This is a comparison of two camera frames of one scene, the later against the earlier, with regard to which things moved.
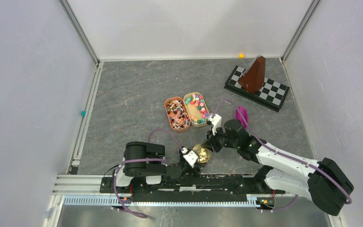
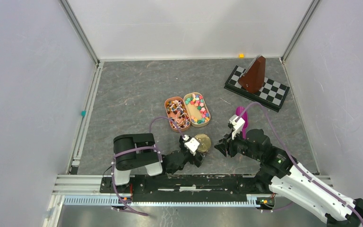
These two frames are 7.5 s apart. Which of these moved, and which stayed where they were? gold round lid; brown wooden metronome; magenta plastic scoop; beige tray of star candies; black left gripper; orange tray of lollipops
Moved: black left gripper; gold round lid
Stayed: beige tray of star candies; brown wooden metronome; orange tray of lollipops; magenta plastic scoop
